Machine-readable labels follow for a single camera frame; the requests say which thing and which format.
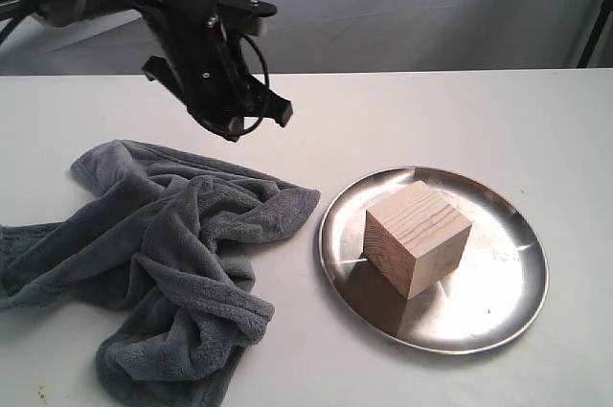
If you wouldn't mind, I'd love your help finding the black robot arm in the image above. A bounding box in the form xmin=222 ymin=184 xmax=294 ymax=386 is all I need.
xmin=1 ymin=0 xmax=293 ymax=142

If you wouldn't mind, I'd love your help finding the round stainless steel plate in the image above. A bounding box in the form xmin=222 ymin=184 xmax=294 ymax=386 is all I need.
xmin=318 ymin=167 xmax=550 ymax=355

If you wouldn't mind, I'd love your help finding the black backdrop stand pole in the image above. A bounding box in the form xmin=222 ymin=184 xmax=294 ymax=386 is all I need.
xmin=576 ymin=0 xmax=612 ymax=69

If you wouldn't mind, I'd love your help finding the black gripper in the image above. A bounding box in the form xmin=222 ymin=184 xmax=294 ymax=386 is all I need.
xmin=141 ymin=0 xmax=293 ymax=139

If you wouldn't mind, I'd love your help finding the grey-blue fleece towel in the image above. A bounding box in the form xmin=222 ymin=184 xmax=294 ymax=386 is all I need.
xmin=1 ymin=140 xmax=320 ymax=406

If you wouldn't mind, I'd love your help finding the light wooden cube block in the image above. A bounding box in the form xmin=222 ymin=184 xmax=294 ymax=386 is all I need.
xmin=363 ymin=181 xmax=472 ymax=300

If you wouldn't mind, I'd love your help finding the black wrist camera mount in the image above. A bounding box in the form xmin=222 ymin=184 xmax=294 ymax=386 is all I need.
xmin=216 ymin=0 xmax=278 ymax=36

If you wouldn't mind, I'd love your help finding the grey fabric backdrop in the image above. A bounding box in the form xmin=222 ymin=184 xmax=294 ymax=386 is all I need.
xmin=0 ymin=0 xmax=613 ymax=77

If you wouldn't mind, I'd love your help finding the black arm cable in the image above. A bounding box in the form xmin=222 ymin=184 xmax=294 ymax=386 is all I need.
xmin=0 ymin=0 xmax=269 ymax=136

